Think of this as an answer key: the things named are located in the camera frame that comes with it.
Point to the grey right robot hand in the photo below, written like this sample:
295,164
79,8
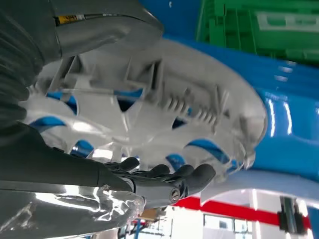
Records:
50,171

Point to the blue metal shelf rack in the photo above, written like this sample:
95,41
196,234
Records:
286,115

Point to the red barrier belt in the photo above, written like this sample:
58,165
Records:
224,209

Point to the green plastic crate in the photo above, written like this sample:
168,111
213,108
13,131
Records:
261,36

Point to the black barrier post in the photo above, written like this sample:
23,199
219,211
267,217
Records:
302,221

